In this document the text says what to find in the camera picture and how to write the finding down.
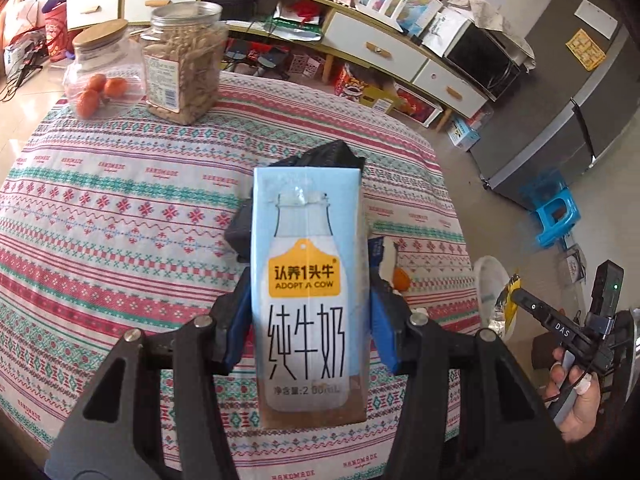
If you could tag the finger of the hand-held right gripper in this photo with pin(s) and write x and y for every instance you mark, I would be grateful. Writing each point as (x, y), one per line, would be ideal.
(530, 302)

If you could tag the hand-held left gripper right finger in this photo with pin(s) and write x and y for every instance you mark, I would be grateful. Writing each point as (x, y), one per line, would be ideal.
(382, 327)

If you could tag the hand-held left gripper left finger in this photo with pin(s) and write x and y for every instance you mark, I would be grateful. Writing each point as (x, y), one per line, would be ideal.
(237, 322)

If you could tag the yellow snack wrapper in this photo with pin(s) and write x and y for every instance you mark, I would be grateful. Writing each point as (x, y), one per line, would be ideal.
(510, 305)

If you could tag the white trash bin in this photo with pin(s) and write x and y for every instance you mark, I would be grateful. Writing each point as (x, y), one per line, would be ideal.
(486, 285)

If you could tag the orange fruit with stem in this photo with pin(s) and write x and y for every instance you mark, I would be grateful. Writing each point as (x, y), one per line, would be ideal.
(401, 279)

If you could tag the blue white milk carton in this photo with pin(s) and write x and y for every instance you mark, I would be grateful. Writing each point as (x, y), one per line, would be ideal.
(305, 310)

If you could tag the person's right hand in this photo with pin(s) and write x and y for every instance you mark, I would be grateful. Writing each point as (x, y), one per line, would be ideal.
(580, 410)

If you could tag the blue white wrapper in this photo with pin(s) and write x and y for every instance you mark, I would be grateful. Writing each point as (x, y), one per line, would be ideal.
(382, 255)

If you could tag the blue plastic stool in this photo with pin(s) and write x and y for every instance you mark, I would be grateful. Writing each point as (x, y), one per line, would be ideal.
(550, 210)

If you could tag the patterned tablecloth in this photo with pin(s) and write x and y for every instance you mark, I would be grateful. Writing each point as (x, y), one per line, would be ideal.
(125, 210)

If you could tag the grey refrigerator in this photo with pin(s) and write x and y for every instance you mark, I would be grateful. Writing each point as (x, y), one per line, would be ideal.
(550, 125)

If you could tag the black plastic bag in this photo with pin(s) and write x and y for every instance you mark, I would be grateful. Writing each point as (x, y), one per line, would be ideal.
(330, 155)

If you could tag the blue white cardboard box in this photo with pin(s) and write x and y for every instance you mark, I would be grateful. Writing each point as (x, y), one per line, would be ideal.
(462, 133)

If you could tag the red picture box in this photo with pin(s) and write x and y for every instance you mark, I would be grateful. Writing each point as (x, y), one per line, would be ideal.
(420, 107)

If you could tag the yellow paper sheet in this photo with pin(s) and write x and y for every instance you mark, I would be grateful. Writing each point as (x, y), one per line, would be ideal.
(585, 50)

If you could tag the red snack box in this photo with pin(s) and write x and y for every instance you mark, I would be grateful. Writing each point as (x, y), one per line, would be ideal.
(355, 85)

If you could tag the black microwave oven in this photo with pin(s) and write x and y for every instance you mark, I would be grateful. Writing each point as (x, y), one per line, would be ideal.
(480, 57)

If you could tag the tangerine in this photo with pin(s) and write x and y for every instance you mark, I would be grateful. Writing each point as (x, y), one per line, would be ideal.
(89, 102)
(116, 88)
(96, 83)

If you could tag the clear plastic jar of seeds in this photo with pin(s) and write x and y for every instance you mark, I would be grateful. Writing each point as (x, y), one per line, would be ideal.
(200, 60)

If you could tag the pink lattice basket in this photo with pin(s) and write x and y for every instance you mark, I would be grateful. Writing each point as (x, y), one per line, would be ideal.
(306, 66)

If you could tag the white wooden tv cabinet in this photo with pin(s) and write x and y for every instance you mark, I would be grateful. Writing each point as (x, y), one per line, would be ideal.
(327, 67)

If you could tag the white paper sheet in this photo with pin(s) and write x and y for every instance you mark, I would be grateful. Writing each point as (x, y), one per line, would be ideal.
(597, 19)

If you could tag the glass jar with wooden lid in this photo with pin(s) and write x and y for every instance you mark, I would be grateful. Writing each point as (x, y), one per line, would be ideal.
(100, 55)

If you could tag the green white plastic bag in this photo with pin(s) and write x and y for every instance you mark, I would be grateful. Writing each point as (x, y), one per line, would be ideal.
(295, 25)

